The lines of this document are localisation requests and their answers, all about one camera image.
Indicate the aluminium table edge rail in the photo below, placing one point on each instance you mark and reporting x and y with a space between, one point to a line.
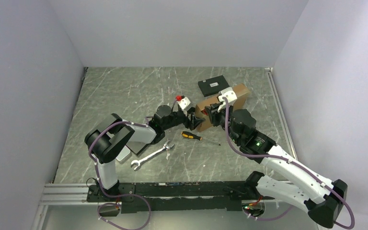
289 141

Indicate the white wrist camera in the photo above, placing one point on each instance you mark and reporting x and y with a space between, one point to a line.
229 94
183 102

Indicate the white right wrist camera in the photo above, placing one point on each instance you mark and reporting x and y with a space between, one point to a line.
229 94

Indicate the silver open-end wrench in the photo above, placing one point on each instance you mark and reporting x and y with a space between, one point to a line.
136 164

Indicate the dark grey flat slab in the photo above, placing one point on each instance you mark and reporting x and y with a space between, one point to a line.
137 147

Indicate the brown cardboard express box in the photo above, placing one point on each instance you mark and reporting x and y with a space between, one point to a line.
242 93

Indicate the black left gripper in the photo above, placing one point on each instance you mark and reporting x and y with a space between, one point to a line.
193 121

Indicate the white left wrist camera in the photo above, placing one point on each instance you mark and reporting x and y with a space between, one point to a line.
183 102

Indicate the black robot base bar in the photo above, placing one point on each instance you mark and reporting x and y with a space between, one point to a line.
174 196

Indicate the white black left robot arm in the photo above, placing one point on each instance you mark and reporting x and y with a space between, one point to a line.
110 139

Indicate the yellow black handled screwdriver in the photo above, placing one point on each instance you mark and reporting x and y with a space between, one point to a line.
190 135

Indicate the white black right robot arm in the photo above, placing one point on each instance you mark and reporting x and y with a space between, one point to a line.
323 199

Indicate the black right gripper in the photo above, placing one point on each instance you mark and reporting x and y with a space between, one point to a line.
214 114

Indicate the black flat box with label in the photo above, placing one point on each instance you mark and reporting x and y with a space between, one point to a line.
213 85

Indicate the front aluminium frame rail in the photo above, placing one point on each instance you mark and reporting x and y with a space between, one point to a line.
59 195

